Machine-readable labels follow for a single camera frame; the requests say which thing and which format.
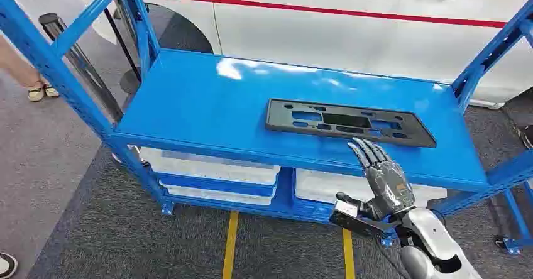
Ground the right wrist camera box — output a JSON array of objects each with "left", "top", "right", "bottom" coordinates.
[{"left": 329, "top": 200, "right": 394, "bottom": 238}]

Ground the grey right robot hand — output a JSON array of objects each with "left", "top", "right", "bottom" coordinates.
[{"left": 335, "top": 137, "right": 416, "bottom": 222}]

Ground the person's leg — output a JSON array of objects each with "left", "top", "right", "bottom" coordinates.
[{"left": 0, "top": 35, "right": 45, "bottom": 89}]

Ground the black car tyre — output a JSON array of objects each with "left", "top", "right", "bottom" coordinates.
[{"left": 114, "top": 2, "right": 214, "bottom": 55}]

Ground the white and black shoe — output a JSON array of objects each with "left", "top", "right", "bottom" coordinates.
[{"left": 0, "top": 252, "right": 19, "bottom": 279}]

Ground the black stanchion pole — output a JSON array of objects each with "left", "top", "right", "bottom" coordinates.
[{"left": 86, "top": 0, "right": 143, "bottom": 95}]

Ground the black plastic panel with cutouts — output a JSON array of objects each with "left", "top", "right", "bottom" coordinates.
[{"left": 265, "top": 98, "right": 438, "bottom": 149}]

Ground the yellow floor tape strip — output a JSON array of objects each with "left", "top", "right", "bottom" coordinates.
[
  {"left": 221, "top": 210, "right": 240, "bottom": 279},
  {"left": 342, "top": 228, "right": 356, "bottom": 279}
]

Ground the blue metal shelf rack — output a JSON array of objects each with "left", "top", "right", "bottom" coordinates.
[{"left": 0, "top": 0, "right": 533, "bottom": 255}]

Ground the black post with glass panel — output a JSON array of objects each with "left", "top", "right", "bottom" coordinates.
[{"left": 38, "top": 13, "right": 124, "bottom": 124}]

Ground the white plastic bin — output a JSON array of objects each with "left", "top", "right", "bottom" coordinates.
[
  {"left": 139, "top": 146, "right": 282, "bottom": 187},
  {"left": 294, "top": 168, "right": 447, "bottom": 208},
  {"left": 160, "top": 181, "right": 278, "bottom": 206}
]

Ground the white car with red stripe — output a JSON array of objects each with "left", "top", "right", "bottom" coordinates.
[{"left": 72, "top": 0, "right": 533, "bottom": 109}]

